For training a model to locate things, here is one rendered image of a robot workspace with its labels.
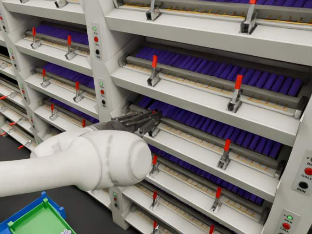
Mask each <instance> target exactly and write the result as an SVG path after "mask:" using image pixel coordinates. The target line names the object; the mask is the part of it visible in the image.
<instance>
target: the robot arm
mask: <svg viewBox="0 0 312 234"><path fill-rule="evenodd" d="M153 111H155V113H153ZM162 112H163V111H162V110H160V111H158V109H153V110H151V111H149V112H146V113H143V112H142V111H141V112H140V114H138V113H136V112H135V113H131V114H128V115H124V116H120V117H112V118H111V121H108V122H99V123H96V124H93V125H90V126H87V127H85V128H81V129H72V130H69V131H66V132H63V133H60V134H57V135H55V136H53V137H50V138H48V139H47V140H45V141H44V142H42V143H41V144H39V145H38V146H37V147H35V148H34V149H33V150H32V151H31V155H30V159H23V160H15V161H4V162H0V197H5V196H11V195H19V194H25V193H31V192H37V191H42V190H47V189H53V188H58V187H63V186H69V185H76V186H77V187H78V188H79V189H80V190H82V191H90V190H97V189H111V188H115V187H117V186H118V187H126V186H130V185H133V184H136V183H138V182H140V181H142V180H143V179H144V178H145V177H146V175H147V174H148V172H149V170H150V167H151V162H152V156H151V151H150V149H149V147H148V145H147V143H146V142H145V141H144V140H143V139H142V138H143V136H144V135H145V134H146V133H147V132H149V131H150V130H151V129H153V128H154V126H155V121H157V120H159V119H161V118H162ZM133 116H134V117H133Z"/></svg>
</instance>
